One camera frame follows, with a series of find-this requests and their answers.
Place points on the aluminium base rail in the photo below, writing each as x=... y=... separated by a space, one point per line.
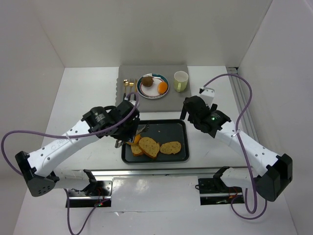
x=103 y=174

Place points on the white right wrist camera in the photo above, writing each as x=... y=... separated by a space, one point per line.
x=207 y=95

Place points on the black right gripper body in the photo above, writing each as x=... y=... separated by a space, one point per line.
x=190 y=107

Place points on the dark brown bread piece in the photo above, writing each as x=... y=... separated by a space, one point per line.
x=147 y=81

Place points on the seeded bread slice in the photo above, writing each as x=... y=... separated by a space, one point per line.
x=149 y=146
x=136 y=151
x=172 y=147

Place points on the pale green mug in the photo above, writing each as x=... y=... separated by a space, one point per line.
x=180 y=81

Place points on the seeded bread slice right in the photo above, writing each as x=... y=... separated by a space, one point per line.
x=172 y=147

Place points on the seeded bread slice left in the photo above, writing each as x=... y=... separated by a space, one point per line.
x=136 y=151

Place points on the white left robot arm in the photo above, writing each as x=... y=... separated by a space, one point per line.
x=40 y=168

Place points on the gold fork green handle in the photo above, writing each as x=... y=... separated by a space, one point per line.
x=131 y=84

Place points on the gold spoon green handle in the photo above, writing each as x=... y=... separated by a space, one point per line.
x=125 y=84

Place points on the white plate teal rim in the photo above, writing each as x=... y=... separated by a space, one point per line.
x=151 y=92

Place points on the seeded bread slice middle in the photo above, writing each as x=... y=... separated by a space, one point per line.
x=149 y=146

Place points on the orange glazed bun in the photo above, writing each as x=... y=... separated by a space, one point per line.
x=162 y=87

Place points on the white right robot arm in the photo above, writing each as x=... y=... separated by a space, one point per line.
x=270 y=174

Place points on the orange ring doughnut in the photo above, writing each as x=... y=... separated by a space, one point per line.
x=136 y=140

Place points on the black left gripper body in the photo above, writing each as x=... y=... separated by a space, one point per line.
x=132 y=133

